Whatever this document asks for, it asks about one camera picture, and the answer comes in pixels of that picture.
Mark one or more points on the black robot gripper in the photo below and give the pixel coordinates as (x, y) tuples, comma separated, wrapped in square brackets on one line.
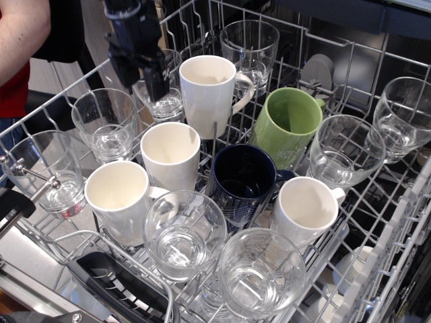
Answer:
[(133, 43)]

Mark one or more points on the white handleless ceramic cup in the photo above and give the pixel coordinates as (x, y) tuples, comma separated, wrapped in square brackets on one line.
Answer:
[(170, 153)]

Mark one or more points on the person forearm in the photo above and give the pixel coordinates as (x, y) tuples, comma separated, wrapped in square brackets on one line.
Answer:
[(25, 25)]

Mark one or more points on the clear glass back left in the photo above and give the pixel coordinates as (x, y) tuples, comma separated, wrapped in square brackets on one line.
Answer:
[(170, 107)]

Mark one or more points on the clear glass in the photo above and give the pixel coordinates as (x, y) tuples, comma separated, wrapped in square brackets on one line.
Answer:
[(106, 120), (402, 116), (44, 155), (261, 273), (345, 151), (170, 107), (251, 45), (183, 233)]

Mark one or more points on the clear glass left middle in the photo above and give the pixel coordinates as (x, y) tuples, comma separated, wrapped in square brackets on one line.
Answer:
[(106, 120)]

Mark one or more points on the tall white mug back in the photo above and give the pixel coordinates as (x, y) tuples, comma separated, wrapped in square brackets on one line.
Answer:
[(212, 89)]

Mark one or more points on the clear glass back centre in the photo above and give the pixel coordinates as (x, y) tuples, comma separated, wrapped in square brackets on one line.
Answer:
[(251, 45)]

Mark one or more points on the white mug front left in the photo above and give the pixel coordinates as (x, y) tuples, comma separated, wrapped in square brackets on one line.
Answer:
[(120, 193)]

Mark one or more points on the red shirt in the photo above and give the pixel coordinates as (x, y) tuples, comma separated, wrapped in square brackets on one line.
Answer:
[(14, 94)]

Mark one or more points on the clear glass far left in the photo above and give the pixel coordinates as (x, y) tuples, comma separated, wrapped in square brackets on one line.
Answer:
[(44, 155)]

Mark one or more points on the dark blue ceramic mug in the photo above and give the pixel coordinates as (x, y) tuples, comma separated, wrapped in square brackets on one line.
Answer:
[(241, 179)]

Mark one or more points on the green ceramic mug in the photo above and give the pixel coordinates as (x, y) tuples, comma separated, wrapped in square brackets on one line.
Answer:
[(286, 123)]

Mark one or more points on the clear glass front centre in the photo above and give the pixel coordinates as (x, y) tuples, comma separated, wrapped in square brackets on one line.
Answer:
[(183, 233)]

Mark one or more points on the grey plastic rack clip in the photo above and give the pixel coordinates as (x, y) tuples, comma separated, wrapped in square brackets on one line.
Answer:
[(317, 73)]

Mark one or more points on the metal clamp with screw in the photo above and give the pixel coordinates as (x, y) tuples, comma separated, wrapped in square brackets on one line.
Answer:
[(18, 205)]

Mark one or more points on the white mug front right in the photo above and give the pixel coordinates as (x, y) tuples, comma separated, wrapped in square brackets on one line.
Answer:
[(305, 209)]

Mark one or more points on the clear glass right middle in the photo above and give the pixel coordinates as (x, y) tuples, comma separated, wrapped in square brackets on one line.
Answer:
[(345, 151)]

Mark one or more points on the clear glass front bottom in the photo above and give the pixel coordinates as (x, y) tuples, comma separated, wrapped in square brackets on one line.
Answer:
[(261, 273)]

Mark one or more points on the clear glass far right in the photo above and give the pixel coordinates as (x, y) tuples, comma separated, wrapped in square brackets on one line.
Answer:
[(402, 116)]

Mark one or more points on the white dish lower rack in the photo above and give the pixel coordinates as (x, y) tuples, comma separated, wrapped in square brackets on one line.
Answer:
[(349, 267)]

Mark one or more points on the grey wire dishwasher rack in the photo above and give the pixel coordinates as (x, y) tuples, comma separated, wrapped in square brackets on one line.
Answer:
[(370, 43)]

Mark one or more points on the black dishwasher rack handle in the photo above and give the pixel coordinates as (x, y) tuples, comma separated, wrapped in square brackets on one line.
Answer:
[(126, 295)]

